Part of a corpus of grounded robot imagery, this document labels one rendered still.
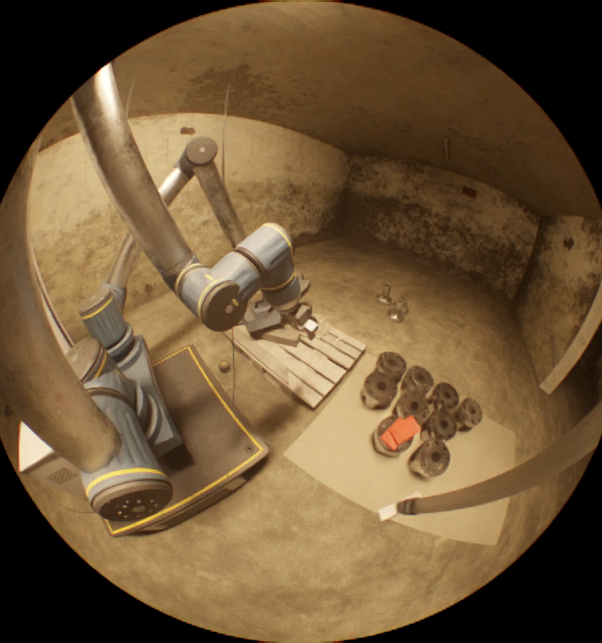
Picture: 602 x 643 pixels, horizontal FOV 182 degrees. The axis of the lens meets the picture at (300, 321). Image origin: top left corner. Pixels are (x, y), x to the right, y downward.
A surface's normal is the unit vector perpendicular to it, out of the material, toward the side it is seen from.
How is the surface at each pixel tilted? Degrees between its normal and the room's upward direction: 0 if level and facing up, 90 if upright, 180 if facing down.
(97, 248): 90
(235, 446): 0
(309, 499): 0
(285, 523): 0
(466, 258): 90
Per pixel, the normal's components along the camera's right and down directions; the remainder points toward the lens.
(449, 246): -0.66, 0.44
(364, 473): 0.05, -0.79
